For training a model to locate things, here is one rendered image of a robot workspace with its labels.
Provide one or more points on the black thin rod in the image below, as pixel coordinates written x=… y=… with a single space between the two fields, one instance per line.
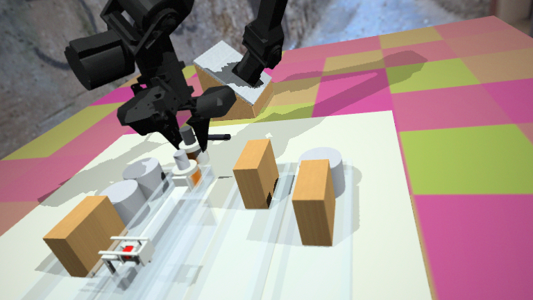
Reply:
x=219 y=136

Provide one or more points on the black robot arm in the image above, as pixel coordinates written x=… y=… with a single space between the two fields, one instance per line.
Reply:
x=105 y=57

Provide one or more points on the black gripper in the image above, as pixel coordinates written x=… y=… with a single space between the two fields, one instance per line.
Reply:
x=214 y=102

